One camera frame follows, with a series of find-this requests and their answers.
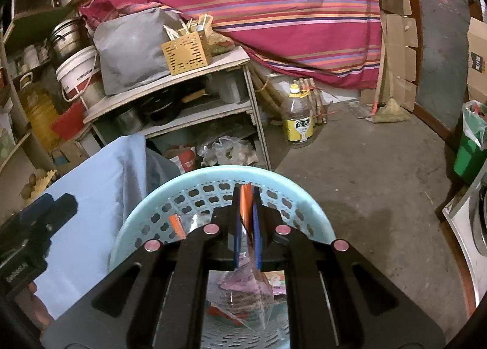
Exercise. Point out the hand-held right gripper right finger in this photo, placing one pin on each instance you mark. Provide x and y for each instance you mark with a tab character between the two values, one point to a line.
256	246

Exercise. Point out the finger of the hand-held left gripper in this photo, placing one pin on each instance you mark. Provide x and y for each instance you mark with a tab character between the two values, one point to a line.
38	209
62	210

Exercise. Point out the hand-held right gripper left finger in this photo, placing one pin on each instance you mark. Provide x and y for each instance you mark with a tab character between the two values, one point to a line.
237	246

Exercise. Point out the orange wrapper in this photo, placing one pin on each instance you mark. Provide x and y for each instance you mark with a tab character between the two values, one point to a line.
246	208

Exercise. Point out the clear purple snack bag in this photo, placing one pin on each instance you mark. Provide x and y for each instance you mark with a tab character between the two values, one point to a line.
243	288

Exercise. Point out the light blue plastic basket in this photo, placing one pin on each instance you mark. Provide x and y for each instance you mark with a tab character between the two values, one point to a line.
213	177

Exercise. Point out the person's left hand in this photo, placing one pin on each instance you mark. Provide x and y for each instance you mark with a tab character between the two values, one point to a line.
34	305

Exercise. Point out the potato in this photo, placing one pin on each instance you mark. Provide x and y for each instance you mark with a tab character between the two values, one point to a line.
31	179
26	191

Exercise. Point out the yellow egg tray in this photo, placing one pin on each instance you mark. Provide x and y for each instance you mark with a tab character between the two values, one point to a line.
45	181

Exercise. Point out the blue tablecloth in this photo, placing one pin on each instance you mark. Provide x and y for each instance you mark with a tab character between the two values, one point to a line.
95	219

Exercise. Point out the brown cardboard carton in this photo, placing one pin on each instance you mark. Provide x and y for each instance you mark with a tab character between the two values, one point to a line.
72	151

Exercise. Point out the red woven basket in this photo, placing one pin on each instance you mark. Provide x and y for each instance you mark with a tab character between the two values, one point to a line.
68	122

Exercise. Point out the crumpled clear plastic bags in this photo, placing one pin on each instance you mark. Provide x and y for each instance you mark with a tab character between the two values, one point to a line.
228	151

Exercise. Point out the full cooking oil bottle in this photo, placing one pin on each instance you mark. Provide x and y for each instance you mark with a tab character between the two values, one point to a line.
40	113

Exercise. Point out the red and white bag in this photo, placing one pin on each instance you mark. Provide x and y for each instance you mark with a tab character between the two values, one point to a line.
184	160

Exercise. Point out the small metal pot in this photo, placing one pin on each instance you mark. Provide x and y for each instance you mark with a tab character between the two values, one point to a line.
127	120

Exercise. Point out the empty oil bottle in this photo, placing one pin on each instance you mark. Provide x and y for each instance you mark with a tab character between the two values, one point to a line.
298	124

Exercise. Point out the white plastic bucket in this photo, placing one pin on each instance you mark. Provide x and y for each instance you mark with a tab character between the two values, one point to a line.
78	71

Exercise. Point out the black pan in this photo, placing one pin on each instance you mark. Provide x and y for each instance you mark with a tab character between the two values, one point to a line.
161	107

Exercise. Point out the white plastic jar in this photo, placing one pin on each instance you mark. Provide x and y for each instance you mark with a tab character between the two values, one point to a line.
30	57

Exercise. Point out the bundle of wooden sticks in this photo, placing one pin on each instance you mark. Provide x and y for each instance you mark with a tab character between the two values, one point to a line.
314	101

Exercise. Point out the white container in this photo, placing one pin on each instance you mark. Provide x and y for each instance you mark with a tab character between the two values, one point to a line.
232	88

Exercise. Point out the metal cooking pot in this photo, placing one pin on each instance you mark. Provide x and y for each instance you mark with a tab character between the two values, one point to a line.
66	40

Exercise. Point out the tall wooden shelf unit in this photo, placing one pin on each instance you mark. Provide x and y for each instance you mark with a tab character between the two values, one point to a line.
42	29

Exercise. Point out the low wooden shelf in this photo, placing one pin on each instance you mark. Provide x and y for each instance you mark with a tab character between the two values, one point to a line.
213	67

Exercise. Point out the straw broom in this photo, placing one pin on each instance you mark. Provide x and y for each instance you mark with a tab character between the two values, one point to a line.
392	111

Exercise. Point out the yellow utensil holder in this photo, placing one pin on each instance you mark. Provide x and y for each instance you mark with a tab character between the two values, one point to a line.
184	54

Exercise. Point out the bunch of chopsticks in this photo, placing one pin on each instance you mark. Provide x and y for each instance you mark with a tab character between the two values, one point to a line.
171	33

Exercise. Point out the toaster oven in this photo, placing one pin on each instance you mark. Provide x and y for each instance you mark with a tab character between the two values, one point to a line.
34	0

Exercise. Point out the green bin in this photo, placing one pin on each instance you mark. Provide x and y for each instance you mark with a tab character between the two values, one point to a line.
468	158

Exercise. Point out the red striped cloth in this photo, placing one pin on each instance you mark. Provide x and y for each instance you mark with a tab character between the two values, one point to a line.
247	10

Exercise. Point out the stack of cardboard sheets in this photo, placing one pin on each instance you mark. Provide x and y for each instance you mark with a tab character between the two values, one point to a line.
399	52

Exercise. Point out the tall cardboard box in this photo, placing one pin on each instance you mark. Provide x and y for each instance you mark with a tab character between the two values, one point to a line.
477	63

